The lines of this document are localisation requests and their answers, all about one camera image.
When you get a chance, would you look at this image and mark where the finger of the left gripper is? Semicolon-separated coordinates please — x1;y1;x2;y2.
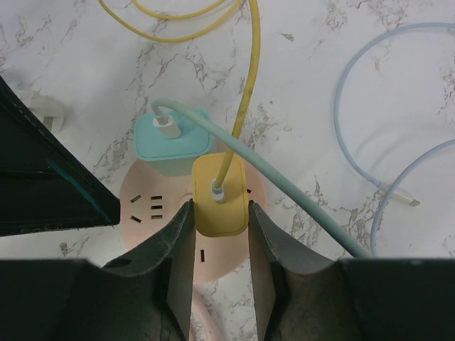
1;80;120;237

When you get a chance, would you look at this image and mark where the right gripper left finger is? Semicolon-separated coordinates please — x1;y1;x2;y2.
1;201;196;340

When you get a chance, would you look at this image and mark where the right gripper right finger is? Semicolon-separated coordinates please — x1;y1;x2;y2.
248;202;454;340

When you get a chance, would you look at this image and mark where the pink round power socket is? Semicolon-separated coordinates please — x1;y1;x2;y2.
120;156;249;284

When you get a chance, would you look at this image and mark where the yellow plug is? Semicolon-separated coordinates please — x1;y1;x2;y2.
192;153;249;237

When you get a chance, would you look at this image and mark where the teal plug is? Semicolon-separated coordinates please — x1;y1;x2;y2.
134;110;216;176

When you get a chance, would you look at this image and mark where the pink coiled cable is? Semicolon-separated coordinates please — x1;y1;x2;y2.
190;291;225;341

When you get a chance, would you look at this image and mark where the white coiled cable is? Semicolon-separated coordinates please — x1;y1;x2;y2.
16;89;67;131

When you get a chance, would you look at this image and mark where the light blue thin cable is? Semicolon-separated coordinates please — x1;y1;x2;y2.
333;21;455;259

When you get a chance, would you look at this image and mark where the teal thin cable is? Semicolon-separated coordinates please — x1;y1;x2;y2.
151;98;373;259

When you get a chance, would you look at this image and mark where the yellow thin cable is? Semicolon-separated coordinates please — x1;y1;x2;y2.
97;0;262;207

